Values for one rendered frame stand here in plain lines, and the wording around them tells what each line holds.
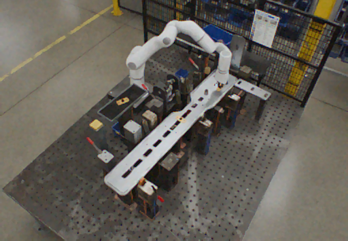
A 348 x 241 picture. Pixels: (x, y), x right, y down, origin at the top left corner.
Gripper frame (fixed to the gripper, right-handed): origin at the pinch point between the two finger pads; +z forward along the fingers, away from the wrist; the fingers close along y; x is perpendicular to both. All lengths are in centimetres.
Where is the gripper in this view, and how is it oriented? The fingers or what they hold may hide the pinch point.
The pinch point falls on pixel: (220, 85)
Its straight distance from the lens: 249.8
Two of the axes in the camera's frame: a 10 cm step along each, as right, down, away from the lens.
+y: 7.9, 4.6, -4.0
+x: 6.1, -5.8, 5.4
